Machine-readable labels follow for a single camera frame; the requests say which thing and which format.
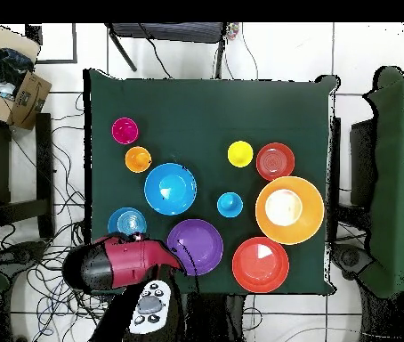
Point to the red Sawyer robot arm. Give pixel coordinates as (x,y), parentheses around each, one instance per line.
(127,260)

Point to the blue cup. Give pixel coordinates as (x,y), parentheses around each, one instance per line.
(229,205)

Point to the deep blue bowl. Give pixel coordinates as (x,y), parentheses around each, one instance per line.
(170,188)

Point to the yellow cup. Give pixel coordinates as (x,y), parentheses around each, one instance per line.
(240,154)

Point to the purple bowl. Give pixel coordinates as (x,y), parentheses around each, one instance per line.
(202,245)

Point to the orange cup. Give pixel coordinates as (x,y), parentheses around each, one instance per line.
(138,159)

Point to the dark green table cloth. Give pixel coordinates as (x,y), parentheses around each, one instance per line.
(202,117)

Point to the small red-orange bowl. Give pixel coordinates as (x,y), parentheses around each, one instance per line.
(275,162)

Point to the small teal bowl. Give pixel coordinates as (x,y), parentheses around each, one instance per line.
(127,221)

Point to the pink cup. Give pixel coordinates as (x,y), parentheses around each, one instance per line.
(125,130)

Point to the wide red-orange bowl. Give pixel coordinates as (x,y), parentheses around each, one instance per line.
(259,274)

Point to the large yellow bowl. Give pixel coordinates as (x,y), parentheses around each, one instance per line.
(305,210)

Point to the colourful small toy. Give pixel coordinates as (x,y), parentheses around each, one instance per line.
(233,31)

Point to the black stool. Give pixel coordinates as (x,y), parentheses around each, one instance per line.
(43,160)

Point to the brown cardboard box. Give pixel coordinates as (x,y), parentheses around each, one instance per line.
(31,99)

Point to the black bag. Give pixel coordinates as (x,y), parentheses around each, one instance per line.
(13,66)

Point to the beige cardboard sheet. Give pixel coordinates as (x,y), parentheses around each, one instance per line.
(6,39)

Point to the black pedestal foot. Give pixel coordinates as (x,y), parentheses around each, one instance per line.
(20,254)
(351,258)

